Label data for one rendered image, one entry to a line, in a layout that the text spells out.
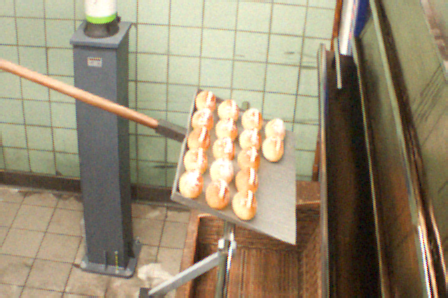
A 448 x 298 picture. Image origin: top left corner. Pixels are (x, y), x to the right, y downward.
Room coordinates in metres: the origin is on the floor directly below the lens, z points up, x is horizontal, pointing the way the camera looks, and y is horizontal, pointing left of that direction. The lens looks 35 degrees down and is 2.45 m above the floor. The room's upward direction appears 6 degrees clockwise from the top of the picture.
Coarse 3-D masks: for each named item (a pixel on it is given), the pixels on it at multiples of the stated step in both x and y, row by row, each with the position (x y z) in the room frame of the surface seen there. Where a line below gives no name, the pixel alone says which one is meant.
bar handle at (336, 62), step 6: (336, 42) 2.09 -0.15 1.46; (336, 48) 2.04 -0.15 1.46; (336, 54) 2.00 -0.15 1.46; (336, 60) 1.97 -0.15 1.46; (336, 66) 1.93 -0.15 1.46; (336, 72) 1.89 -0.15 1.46; (342, 78) 1.85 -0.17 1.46; (342, 84) 1.82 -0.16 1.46; (336, 90) 1.82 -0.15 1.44; (342, 90) 1.80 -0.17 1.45; (336, 96) 1.82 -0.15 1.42
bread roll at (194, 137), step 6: (192, 132) 1.80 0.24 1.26; (198, 132) 1.78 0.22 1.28; (204, 132) 1.79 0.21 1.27; (192, 138) 1.77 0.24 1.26; (198, 138) 1.76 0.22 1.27; (204, 138) 1.77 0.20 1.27; (210, 138) 1.80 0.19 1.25; (192, 144) 1.75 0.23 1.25; (198, 144) 1.75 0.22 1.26; (204, 144) 1.76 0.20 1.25; (204, 150) 1.76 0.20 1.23
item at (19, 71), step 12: (0, 60) 1.76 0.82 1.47; (12, 72) 1.76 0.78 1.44; (24, 72) 1.76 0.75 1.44; (36, 72) 1.78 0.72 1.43; (48, 84) 1.76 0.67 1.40; (60, 84) 1.77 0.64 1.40; (72, 96) 1.76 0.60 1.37; (84, 96) 1.77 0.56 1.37; (96, 96) 1.78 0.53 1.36; (108, 108) 1.77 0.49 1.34; (120, 108) 1.78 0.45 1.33; (132, 120) 1.77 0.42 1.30; (144, 120) 1.77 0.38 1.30; (156, 120) 1.79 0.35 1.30
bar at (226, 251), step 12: (228, 228) 1.50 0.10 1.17; (228, 240) 1.45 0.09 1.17; (228, 252) 1.40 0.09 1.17; (204, 264) 1.43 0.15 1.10; (216, 264) 1.43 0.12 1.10; (228, 264) 1.36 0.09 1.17; (180, 276) 1.43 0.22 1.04; (192, 276) 1.43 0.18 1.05; (228, 276) 1.32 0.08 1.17; (144, 288) 1.45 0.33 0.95; (156, 288) 1.43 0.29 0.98; (168, 288) 1.42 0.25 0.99; (216, 288) 1.27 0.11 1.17
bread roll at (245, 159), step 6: (246, 150) 1.80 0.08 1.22; (252, 150) 1.80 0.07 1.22; (240, 156) 1.79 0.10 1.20; (246, 156) 1.78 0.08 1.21; (252, 156) 1.78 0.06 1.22; (258, 156) 1.79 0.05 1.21; (240, 162) 1.77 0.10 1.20; (246, 162) 1.76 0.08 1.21; (252, 162) 1.76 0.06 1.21; (258, 162) 1.78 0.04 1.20
